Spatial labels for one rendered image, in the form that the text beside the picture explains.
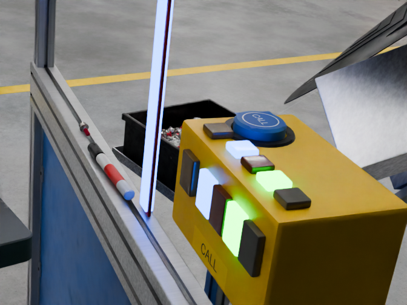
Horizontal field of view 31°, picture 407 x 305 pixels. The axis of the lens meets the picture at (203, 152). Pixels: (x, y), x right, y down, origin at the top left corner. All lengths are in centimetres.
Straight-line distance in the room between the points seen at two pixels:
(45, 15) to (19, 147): 179
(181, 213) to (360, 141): 36
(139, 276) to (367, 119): 32
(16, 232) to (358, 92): 49
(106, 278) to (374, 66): 44
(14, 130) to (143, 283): 244
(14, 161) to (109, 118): 61
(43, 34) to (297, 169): 84
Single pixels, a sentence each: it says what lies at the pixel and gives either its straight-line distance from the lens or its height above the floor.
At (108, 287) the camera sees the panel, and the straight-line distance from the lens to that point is 98.
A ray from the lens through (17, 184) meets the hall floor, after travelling 273.
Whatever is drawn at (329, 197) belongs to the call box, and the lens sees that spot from 47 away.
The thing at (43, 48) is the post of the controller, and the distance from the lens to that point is 129.
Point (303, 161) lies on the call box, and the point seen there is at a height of 107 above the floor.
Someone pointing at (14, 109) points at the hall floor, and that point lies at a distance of 340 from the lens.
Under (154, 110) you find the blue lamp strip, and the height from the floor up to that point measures 99.
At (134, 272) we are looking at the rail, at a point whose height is 82.
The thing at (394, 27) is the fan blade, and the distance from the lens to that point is 102.
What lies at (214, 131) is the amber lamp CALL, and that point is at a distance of 52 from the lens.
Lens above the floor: 128
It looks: 24 degrees down
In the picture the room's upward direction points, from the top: 7 degrees clockwise
